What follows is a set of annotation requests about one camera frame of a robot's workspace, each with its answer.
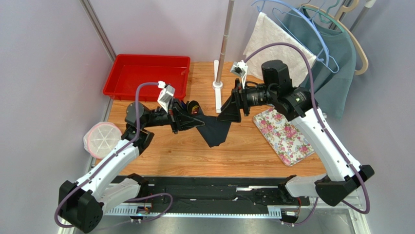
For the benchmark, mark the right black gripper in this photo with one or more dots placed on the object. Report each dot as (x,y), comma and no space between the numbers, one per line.
(238,101)

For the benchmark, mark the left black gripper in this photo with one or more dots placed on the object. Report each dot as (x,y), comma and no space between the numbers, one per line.
(179,120)

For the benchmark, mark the iridescent spoon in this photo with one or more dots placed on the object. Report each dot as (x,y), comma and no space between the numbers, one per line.
(193,107)

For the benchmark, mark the black paper napkin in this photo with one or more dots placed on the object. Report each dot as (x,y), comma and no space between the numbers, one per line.
(214,132)

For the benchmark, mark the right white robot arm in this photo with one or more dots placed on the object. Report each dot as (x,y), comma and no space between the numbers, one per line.
(344,174)

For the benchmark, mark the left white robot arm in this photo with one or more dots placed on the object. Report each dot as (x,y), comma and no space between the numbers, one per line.
(83,203)

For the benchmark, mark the white stand with metal pole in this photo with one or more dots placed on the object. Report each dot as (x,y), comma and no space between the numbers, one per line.
(218,64)

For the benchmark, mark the floral tray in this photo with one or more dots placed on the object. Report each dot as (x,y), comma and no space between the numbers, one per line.
(289,144)

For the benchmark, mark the red plastic bin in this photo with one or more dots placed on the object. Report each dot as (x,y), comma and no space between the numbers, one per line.
(129,71)

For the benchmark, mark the white mesh laundry bag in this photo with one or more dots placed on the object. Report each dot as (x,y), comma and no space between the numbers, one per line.
(100,140)

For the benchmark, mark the white towel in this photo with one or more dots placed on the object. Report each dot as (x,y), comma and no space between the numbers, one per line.
(266,32)

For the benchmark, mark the teal shirt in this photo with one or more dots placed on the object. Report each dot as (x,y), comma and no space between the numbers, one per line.
(332,83)

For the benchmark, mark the teal hanger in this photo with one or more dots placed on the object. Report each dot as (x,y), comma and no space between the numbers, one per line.
(323,17)

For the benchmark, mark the beige wooden hanger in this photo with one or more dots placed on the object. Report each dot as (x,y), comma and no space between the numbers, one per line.
(353,42)

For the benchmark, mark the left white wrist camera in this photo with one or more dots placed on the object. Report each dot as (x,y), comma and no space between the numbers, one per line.
(166,95)

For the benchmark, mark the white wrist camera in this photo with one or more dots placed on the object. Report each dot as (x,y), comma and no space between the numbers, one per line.
(240,69)
(166,95)

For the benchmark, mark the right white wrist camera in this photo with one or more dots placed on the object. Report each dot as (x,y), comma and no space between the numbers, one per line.
(240,69)

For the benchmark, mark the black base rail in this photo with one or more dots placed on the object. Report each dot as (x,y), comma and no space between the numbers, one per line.
(214,197)

